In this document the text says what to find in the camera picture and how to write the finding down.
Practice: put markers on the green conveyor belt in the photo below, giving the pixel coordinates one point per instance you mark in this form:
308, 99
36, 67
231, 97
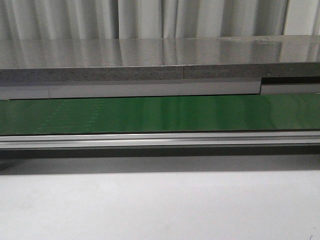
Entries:
160, 114

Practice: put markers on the white pleated curtain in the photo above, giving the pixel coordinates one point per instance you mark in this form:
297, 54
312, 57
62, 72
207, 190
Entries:
155, 19

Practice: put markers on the aluminium front conveyor rail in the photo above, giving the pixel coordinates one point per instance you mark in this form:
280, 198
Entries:
178, 139

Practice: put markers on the grey rear conveyor rail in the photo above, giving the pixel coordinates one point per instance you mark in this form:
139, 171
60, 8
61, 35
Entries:
151, 88

